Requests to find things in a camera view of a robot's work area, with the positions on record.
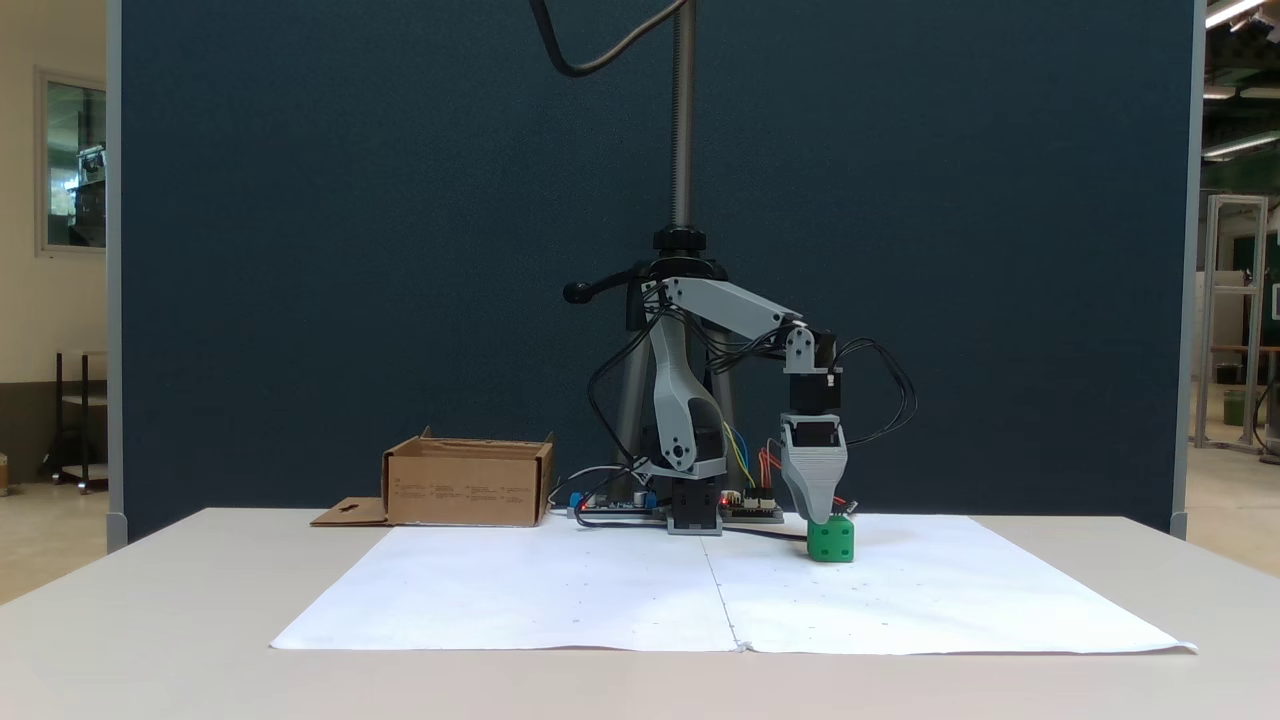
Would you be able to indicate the green bin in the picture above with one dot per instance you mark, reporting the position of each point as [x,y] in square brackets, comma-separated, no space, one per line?
[1235,407]

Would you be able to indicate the dark blue partition panel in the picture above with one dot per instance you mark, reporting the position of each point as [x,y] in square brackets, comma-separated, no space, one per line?
[300,200]

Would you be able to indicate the green die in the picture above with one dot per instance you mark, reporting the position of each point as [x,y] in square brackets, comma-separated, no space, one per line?
[831,539]

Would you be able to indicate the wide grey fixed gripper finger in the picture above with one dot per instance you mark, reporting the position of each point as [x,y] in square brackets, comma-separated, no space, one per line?
[818,485]

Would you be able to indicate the black shelf cart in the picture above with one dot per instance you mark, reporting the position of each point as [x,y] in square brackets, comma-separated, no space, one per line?
[72,420]

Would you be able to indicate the brown cardboard box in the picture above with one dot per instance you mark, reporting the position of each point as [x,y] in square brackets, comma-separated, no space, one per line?
[465,490]

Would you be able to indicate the long ceiling light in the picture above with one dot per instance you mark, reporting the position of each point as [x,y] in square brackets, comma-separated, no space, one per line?
[1240,146]
[1232,12]

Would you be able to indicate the aluminium profile frame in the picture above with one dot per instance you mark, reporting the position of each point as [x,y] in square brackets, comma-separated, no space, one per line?
[1238,300]

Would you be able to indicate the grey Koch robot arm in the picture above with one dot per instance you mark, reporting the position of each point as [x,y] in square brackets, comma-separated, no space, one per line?
[720,300]

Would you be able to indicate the white paper sheet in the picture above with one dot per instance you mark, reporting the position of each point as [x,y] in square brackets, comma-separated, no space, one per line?
[950,590]
[520,590]

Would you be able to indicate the black and silver tripod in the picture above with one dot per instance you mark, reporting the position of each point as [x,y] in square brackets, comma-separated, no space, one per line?
[683,120]

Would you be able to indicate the blue circuit board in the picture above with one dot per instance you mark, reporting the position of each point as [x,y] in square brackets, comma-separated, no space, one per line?
[610,506]

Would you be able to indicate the framed wall window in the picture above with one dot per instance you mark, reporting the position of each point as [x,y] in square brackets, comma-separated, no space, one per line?
[75,165]

